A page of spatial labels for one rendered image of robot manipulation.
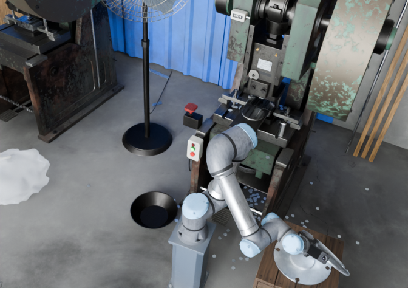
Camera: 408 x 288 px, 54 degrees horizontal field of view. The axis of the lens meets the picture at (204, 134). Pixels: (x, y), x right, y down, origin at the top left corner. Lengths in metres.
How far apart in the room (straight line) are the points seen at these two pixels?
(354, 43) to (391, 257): 1.61
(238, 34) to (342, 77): 0.62
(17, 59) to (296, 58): 1.93
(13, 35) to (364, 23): 2.38
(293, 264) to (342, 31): 1.14
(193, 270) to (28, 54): 1.84
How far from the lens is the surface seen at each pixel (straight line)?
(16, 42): 3.19
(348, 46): 1.62
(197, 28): 3.68
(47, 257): 2.59
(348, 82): 1.67
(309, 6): 1.89
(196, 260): 2.07
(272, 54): 2.08
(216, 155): 1.54
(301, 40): 1.95
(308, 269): 2.16
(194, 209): 1.84
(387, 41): 1.95
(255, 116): 2.21
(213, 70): 3.78
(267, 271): 2.10
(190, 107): 2.25
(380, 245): 2.88
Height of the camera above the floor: 2.10
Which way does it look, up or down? 40 degrees down
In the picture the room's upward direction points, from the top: 6 degrees clockwise
